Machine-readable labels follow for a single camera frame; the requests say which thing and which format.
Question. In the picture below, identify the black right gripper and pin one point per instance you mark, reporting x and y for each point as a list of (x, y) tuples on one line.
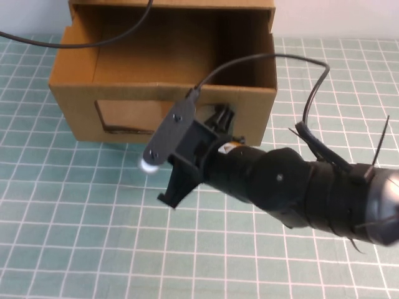
[(199, 149)]

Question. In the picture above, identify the brown cardboard windowed drawer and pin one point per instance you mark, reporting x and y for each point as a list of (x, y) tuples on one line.
[(74, 109)]

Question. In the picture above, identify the brown cardboard shoe box sleeve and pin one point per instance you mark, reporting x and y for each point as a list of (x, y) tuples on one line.
[(171, 3)]

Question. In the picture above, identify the green white-grid tablecloth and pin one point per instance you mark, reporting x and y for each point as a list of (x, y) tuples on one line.
[(124, 233)]

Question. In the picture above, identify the black zip tie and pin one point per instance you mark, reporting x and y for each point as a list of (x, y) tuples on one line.
[(357, 244), (381, 140)]

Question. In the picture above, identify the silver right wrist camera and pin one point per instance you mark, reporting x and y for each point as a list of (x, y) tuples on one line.
[(170, 130)]

